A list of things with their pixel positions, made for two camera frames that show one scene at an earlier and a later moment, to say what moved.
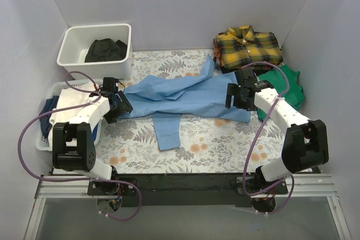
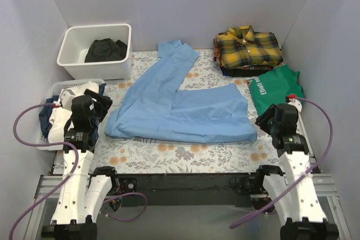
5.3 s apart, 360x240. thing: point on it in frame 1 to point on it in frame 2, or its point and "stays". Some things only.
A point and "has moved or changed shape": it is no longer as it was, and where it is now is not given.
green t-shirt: x=295 y=95 stays
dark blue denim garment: x=50 y=104 stays
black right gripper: x=234 y=96 to x=264 y=117
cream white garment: x=68 y=97 stays
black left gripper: x=121 y=106 to x=100 y=100
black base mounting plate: x=188 y=190 stays
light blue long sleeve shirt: x=202 y=95 has moved or changed shape
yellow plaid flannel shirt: x=241 y=46 stays
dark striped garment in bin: x=105 y=49 stays
